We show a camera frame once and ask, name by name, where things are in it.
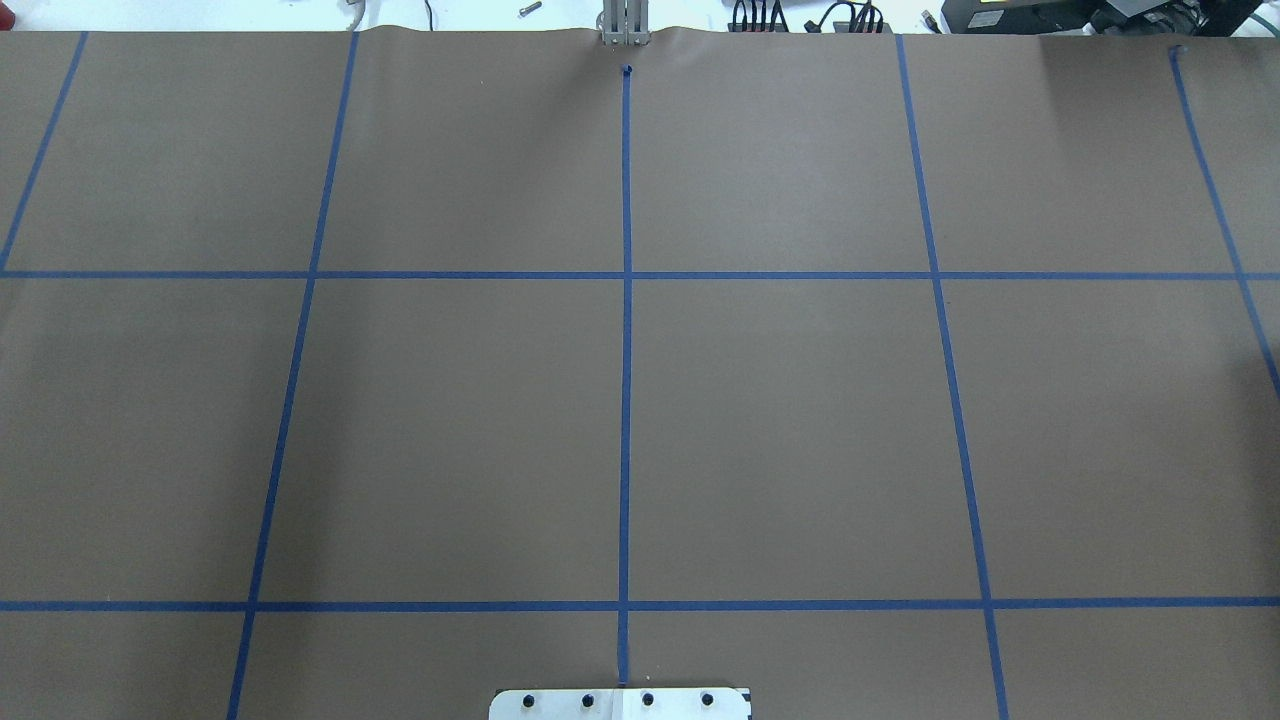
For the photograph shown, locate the aluminium frame post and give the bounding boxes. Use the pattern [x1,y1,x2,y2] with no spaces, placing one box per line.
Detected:
[596,0,652,47]

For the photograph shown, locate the white pillar base plate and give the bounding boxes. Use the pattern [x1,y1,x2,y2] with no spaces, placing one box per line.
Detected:
[488,687,753,719]

